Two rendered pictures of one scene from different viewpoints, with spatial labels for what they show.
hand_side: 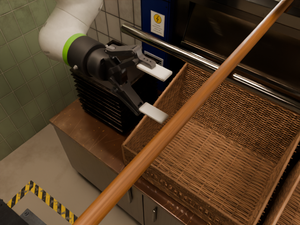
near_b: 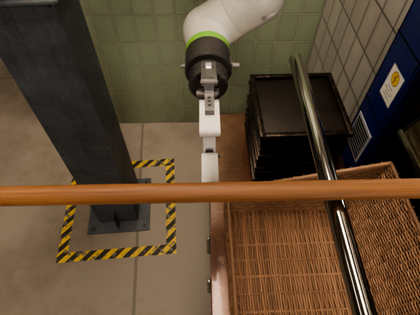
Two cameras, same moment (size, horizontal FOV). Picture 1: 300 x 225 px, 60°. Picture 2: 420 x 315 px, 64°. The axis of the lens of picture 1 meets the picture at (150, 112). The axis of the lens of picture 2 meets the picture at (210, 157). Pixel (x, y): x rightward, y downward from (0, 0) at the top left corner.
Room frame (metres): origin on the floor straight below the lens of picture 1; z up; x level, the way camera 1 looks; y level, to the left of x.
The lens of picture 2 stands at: (0.20, -0.27, 1.62)
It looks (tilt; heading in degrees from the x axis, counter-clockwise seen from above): 53 degrees down; 51
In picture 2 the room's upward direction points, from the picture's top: straight up
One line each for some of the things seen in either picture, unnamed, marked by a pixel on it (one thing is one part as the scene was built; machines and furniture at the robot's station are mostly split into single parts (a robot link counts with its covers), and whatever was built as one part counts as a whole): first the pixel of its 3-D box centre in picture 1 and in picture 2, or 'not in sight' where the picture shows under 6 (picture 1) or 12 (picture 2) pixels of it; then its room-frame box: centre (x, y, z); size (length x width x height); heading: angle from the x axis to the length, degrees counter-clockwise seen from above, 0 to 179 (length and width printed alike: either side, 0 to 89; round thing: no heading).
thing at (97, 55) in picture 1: (110, 68); (208, 90); (0.49, 0.10, 1.19); 0.09 x 0.07 x 0.08; 52
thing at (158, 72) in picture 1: (154, 69); (209, 117); (0.41, -0.01, 1.26); 0.07 x 0.03 x 0.01; 52
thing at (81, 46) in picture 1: (90, 56); (209, 65); (0.54, 0.15, 1.19); 0.12 x 0.06 x 0.09; 142
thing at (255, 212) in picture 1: (210, 142); (319, 275); (0.60, -0.25, 0.72); 0.56 x 0.49 x 0.28; 53
